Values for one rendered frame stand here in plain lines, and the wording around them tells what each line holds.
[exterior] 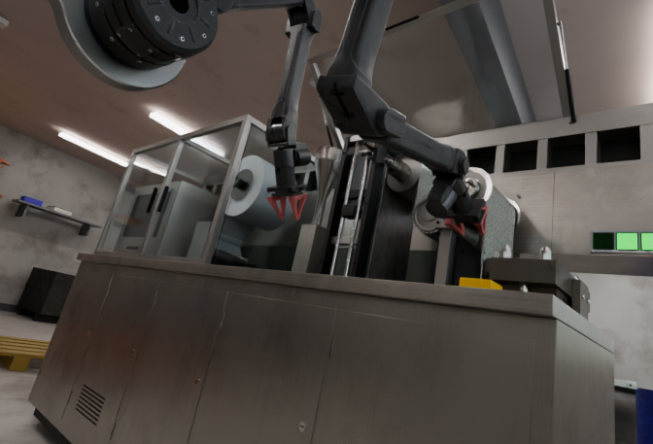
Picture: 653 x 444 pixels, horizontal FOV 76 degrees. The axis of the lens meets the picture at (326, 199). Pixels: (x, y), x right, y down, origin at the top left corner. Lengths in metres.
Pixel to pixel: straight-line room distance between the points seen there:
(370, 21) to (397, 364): 0.72
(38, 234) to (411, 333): 8.70
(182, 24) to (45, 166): 8.82
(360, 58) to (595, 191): 1.10
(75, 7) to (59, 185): 8.82
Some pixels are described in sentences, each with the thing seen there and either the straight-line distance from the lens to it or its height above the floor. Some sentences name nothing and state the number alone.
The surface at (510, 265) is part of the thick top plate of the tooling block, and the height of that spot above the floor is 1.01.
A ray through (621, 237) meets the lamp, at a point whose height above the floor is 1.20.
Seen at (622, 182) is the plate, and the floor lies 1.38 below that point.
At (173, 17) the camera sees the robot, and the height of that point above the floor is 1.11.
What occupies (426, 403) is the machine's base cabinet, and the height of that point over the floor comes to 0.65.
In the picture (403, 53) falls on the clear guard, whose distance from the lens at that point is 1.93.
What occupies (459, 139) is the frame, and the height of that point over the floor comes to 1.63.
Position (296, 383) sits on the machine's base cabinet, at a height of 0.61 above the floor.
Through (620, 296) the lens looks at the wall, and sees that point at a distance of 7.52.
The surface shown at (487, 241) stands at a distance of 1.30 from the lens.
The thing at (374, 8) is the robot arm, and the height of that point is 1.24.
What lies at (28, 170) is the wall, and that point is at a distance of 9.31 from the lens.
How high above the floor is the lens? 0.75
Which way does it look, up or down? 18 degrees up
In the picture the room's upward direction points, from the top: 12 degrees clockwise
